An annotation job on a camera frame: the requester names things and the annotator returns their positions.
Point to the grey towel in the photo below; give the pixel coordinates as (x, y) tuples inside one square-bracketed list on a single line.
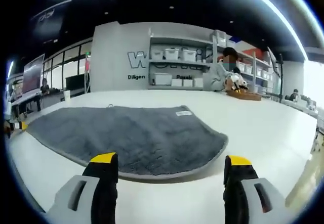
[(131, 138)]

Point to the white side desk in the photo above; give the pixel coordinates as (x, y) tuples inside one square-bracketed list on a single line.
[(33, 98)]

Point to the white paper cup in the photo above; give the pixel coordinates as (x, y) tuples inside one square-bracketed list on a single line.
[(66, 95)]

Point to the pink-topped white stand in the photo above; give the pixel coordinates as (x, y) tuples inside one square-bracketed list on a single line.
[(87, 74)]

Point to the wooden tray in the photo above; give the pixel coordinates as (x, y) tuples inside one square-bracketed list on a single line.
[(244, 95)]

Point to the dark hanging screen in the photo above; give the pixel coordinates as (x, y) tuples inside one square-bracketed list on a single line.
[(50, 21)]

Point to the grey metal shelf rack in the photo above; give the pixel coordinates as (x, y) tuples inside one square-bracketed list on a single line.
[(152, 64)]

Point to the white storage boxes on shelves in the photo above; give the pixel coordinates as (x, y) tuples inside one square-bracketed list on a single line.
[(174, 54)]

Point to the ceiling light strip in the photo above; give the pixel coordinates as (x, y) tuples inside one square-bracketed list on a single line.
[(278, 11)]

